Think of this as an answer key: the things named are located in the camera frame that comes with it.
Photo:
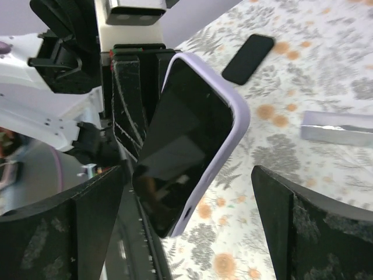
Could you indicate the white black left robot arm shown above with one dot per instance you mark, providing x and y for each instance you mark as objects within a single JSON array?
[{"x": 65, "y": 60}]

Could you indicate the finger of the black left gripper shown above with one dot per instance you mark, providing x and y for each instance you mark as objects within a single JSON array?
[
  {"x": 153, "y": 67},
  {"x": 129, "y": 116}
]

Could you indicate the black phone on table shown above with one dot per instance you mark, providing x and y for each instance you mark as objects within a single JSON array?
[{"x": 247, "y": 59}]

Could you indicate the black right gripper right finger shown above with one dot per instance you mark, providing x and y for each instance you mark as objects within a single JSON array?
[{"x": 309, "y": 235}]

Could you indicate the floral tablecloth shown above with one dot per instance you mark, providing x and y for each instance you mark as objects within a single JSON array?
[{"x": 322, "y": 61}]

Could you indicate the black smartphone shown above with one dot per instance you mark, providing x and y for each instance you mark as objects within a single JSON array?
[{"x": 186, "y": 140}]

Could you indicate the clear acrylic block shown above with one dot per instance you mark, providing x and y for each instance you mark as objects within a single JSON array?
[{"x": 337, "y": 128}]

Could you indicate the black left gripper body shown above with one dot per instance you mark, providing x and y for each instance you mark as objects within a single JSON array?
[{"x": 121, "y": 50}]

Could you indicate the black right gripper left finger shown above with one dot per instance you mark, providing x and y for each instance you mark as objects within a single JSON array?
[{"x": 65, "y": 236}]

